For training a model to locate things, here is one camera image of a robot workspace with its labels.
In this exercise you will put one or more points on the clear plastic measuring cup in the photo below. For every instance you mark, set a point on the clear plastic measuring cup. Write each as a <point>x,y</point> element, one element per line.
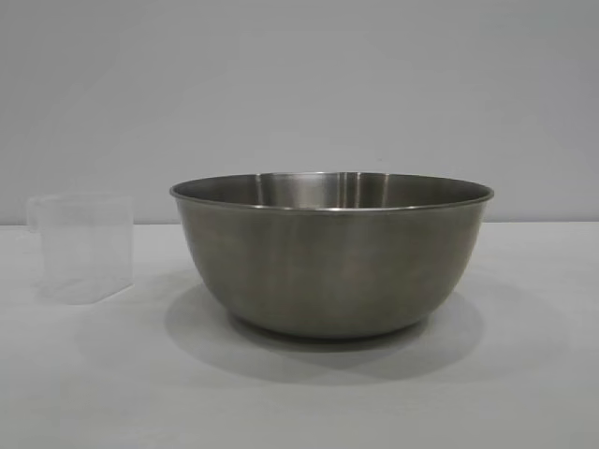
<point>84,252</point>

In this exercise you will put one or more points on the stainless steel mixing bowl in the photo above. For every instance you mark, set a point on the stainless steel mixing bowl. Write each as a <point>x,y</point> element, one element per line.
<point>327,266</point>

